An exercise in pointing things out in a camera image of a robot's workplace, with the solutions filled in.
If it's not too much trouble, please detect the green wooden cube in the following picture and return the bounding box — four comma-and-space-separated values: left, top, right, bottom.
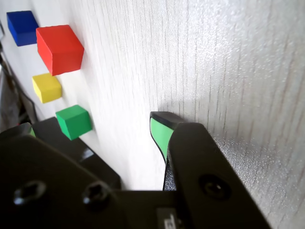
55, 104, 93, 141

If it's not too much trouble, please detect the yellow wooden cube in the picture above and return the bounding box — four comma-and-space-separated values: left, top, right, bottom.
31, 73, 63, 104

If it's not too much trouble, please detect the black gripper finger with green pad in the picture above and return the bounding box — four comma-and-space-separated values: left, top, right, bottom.
0, 122, 134, 229
149, 111, 273, 229

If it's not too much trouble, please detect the blue wooden cube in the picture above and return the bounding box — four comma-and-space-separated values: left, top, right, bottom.
6, 10, 40, 47

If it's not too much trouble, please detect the red wooden cube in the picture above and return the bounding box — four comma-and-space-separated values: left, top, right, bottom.
35, 24, 85, 76

